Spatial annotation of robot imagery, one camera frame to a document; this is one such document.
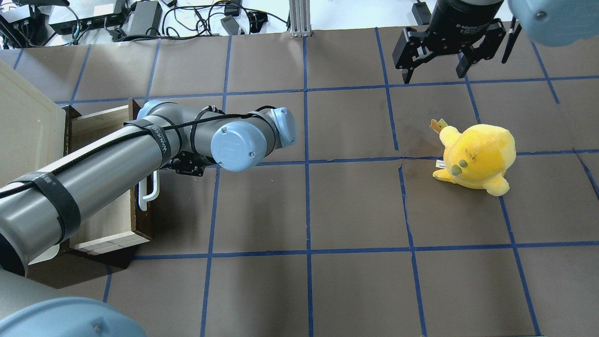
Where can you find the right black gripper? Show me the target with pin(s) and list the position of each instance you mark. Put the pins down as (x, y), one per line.
(453, 21)

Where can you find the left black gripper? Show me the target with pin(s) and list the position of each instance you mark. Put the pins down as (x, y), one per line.
(186, 165)

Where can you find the white drawer handle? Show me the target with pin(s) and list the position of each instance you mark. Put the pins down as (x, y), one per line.
(148, 190)

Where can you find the dark wooden drawer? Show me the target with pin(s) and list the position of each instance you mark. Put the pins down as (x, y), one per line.
(113, 227)

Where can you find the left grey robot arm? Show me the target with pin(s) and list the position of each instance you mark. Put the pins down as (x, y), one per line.
(45, 207)

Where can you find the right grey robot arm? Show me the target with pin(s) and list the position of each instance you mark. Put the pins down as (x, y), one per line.
(551, 22)

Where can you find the yellow plush dinosaur toy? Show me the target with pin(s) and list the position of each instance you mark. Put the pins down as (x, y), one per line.
(476, 158)

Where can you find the black power brick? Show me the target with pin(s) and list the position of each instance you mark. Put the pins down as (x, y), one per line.
(145, 18)

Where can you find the cream plastic storage box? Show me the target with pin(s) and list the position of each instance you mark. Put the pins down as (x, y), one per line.
(32, 127)

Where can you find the aluminium frame post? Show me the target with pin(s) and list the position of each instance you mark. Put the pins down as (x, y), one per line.
(299, 18)

